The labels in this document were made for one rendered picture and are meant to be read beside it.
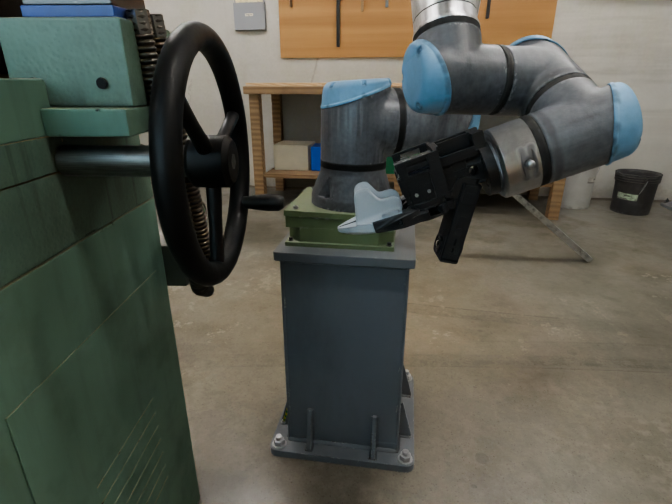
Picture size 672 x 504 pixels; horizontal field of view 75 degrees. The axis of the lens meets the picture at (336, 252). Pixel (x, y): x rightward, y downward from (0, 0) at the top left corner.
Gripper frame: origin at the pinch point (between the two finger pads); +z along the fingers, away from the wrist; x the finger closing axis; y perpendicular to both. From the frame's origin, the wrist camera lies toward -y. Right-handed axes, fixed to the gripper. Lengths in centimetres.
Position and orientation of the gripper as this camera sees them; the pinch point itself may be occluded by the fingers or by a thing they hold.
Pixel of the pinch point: (349, 231)
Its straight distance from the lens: 60.4
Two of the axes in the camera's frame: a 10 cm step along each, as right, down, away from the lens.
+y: -3.5, -8.7, -3.4
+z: -9.3, 3.1, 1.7
